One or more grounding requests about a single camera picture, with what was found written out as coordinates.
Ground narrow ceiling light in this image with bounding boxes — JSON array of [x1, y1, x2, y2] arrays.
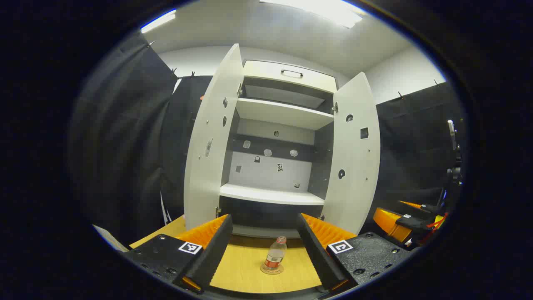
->
[[140, 9, 177, 34]]

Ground black backdrop cloth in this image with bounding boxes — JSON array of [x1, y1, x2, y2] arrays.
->
[[69, 31, 469, 247]]

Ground large ceiling light panel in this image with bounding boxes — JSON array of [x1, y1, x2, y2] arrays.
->
[[258, 0, 368, 29]]

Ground white cabinet door black handle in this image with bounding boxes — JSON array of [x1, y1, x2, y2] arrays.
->
[[323, 72, 381, 236]]

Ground white cabinet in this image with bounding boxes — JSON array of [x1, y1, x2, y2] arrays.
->
[[183, 43, 381, 240]]

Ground clear plastic bottle red label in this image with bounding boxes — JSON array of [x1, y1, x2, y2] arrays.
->
[[265, 236, 288, 271]]

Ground white cabinet shelf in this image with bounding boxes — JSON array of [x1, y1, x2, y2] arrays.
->
[[235, 97, 335, 131], [219, 183, 326, 206]]

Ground white cabinet drawer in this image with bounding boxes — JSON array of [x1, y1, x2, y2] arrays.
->
[[243, 60, 338, 95]]

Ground red cable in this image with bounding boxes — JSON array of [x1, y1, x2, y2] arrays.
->
[[424, 212, 449, 243]]

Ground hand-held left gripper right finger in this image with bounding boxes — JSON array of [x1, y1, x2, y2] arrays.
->
[[296, 213, 413, 292]]

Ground white cabinet door with hinges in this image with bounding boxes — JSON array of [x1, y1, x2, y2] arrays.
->
[[183, 43, 244, 232]]

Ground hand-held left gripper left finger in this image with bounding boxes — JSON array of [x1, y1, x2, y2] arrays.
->
[[121, 214, 234, 295]]

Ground round cork coaster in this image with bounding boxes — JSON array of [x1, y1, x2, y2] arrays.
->
[[260, 262, 285, 275]]

